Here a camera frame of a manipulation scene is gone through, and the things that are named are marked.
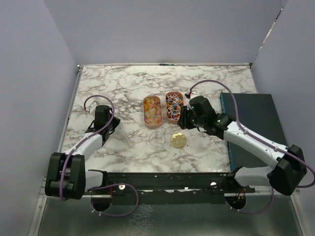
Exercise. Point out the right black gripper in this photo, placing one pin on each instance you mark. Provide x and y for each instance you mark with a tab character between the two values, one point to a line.
183	121

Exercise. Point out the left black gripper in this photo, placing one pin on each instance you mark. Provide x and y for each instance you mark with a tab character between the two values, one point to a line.
115	121

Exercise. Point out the clear plastic scoop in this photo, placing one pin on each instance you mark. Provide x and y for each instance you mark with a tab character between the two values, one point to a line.
124	135

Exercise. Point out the pink tray of lollipops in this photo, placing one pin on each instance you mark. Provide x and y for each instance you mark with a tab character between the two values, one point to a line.
173	103

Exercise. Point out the pink tray of gummy candies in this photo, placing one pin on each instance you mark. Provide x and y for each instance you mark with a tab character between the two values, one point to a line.
152	110

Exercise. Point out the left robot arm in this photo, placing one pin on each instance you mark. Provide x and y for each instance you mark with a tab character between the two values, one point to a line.
67	177

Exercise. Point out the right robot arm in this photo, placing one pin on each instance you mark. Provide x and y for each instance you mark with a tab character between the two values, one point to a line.
285	166

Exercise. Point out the gold jar lid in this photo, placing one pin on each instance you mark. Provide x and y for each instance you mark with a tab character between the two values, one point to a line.
178	140

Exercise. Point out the clear glass jar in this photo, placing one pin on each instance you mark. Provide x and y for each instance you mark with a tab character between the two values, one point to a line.
156	140

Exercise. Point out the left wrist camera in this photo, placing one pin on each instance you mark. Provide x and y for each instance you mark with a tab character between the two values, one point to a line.
91	108

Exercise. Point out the blue network switch box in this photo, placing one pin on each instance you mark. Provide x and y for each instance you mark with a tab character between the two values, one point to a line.
258	113

